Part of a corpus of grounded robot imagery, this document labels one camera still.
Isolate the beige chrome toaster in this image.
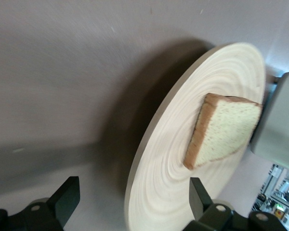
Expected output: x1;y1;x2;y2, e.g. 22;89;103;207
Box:
251;71;289;167

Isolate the lab rack equipment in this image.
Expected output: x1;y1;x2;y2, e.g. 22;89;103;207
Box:
251;162;289;227

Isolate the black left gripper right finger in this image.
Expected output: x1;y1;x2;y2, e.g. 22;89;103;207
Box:
189;177;213;221

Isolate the toast bread slice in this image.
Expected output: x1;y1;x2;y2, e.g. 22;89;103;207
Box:
183;92;263;170

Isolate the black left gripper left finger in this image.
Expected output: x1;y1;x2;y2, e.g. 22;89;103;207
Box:
47;176;81;229

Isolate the round wooden plate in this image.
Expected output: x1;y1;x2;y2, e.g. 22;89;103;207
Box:
124;42;266;231

